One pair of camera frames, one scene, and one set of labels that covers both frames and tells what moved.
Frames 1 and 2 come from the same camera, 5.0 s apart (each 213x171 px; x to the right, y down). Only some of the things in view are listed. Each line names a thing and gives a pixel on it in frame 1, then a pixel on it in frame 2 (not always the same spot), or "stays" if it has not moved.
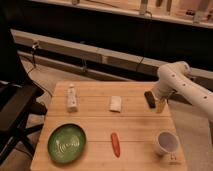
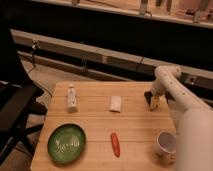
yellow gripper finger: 161,106 to 154,102
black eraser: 150,99 stays
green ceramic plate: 67,143 stays
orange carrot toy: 116,144 stays
